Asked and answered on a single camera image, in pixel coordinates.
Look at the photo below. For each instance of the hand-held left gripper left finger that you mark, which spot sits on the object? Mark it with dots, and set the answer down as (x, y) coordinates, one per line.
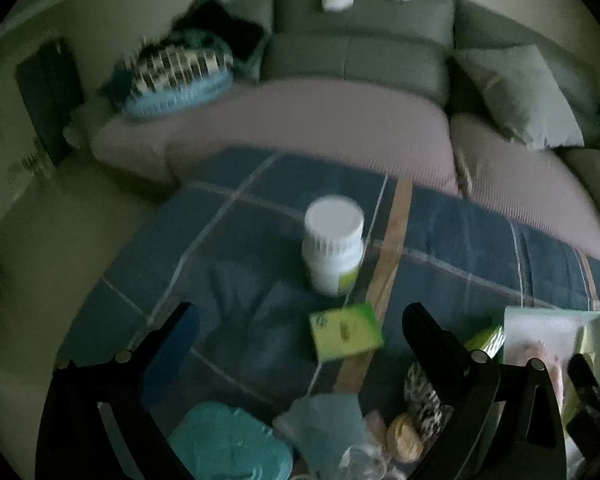
(172, 352)

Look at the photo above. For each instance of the small green packet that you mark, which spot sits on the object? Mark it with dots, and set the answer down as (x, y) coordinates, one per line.
(487, 340)

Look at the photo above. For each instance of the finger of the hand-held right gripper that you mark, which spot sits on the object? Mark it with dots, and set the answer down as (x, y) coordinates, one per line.
(585, 377)

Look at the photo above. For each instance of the dark cabinet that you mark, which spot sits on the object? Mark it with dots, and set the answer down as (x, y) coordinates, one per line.
(47, 100)

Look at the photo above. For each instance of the pink scrunchie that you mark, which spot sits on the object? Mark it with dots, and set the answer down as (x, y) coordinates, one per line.
(376, 430)

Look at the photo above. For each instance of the grey sofa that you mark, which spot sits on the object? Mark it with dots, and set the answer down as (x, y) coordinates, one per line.
(380, 55)

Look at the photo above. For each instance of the green tissue packet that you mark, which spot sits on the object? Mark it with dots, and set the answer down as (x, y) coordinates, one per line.
(345, 332)

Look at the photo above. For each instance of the grey square cushion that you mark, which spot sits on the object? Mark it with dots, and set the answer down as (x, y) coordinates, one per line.
(597, 180)
(520, 95)

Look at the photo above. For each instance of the white shallow box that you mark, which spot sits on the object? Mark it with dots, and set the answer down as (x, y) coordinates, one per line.
(580, 330)

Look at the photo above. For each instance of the blue plaid blanket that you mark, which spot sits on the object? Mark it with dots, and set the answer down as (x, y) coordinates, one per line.
(260, 240)

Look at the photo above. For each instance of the dark clothing pile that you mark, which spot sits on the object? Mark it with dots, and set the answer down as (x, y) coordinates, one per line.
(220, 22)

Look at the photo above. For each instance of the black and white scrunchie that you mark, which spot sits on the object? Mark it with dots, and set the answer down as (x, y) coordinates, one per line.
(422, 402)

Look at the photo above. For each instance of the teal crumpled cloth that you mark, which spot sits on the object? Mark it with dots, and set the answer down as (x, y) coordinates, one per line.
(225, 445)

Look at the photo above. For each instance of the white bottle with green label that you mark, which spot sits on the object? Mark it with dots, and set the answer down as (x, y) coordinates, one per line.
(332, 255)

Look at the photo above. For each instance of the clear plastic wrapper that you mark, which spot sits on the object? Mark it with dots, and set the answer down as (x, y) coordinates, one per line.
(362, 465)

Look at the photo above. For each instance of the pink sofa cover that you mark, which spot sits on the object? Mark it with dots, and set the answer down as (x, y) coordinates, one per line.
(305, 120)

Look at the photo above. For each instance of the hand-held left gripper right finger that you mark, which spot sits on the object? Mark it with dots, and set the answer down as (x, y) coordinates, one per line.
(425, 340)

